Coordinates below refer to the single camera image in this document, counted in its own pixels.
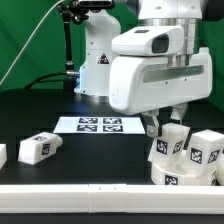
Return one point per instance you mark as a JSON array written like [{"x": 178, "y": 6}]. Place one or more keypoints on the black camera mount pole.
[{"x": 71, "y": 13}]

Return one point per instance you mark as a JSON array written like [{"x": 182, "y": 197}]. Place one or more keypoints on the white front rail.
[{"x": 92, "y": 198}]

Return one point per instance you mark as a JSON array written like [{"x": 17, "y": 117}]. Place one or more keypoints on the white round stool seat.
[{"x": 176, "y": 175}]

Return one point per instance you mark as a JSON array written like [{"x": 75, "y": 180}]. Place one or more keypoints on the white marker sheet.
[{"x": 99, "y": 125}]

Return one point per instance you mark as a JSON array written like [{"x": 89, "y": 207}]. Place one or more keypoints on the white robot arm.
[{"x": 101, "y": 29}]

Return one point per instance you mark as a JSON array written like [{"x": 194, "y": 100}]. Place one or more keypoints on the white left rail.
[{"x": 3, "y": 155}]

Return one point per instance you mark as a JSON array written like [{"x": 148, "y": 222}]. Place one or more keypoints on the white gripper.
[{"x": 141, "y": 80}]

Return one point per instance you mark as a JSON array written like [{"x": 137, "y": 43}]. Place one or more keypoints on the black camera on mount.
[{"x": 97, "y": 4}]

